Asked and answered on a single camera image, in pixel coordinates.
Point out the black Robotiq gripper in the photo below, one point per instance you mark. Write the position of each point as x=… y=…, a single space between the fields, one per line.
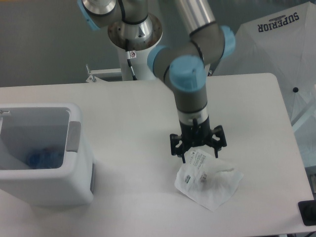
x=195 y=135

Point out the clear plastic water bottle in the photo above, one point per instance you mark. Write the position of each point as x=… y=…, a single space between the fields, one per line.
x=45 y=159

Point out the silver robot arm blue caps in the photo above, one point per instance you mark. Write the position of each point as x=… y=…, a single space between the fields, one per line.
x=136 y=34

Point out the white plastic trash can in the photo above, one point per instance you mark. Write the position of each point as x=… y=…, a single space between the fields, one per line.
x=25 y=127

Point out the white plastic wrapper bag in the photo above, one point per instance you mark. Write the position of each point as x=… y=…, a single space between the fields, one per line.
x=207 y=180

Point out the right metal table clamp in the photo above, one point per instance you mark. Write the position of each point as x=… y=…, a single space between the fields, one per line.
x=209 y=70

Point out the metal table clamp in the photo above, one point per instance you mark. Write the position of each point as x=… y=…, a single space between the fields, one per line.
x=91 y=76
x=209 y=70

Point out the left metal table clamp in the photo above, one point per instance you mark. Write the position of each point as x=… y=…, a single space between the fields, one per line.
x=91 y=76

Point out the white Superior umbrella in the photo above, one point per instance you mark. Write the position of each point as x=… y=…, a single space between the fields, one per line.
x=283 y=44

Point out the black device at table edge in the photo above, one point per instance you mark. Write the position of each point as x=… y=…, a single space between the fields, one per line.
x=307 y=210

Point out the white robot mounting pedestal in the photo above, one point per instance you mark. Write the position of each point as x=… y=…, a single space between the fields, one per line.
x=132 y=66

